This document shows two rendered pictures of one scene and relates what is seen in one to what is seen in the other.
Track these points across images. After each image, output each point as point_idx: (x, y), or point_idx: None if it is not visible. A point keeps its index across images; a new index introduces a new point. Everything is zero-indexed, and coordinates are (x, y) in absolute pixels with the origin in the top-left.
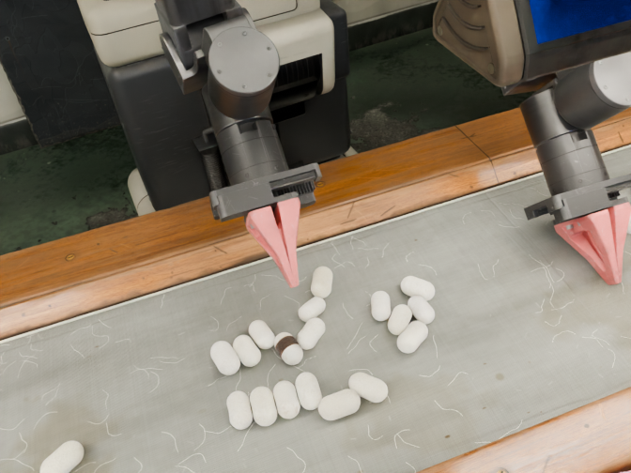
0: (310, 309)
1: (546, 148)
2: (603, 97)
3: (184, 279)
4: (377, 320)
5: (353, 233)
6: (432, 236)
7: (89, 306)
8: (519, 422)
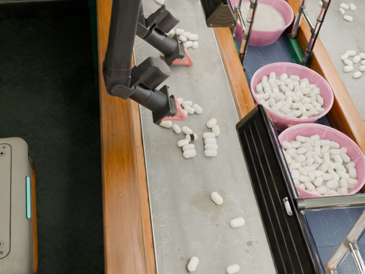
0: (178, 128)
1: (162, 44)
2: (178, 21)
3: (144, 162)
4: None
5: (140, 111)
6: None
7: (146, 193)
8: (228, 99)
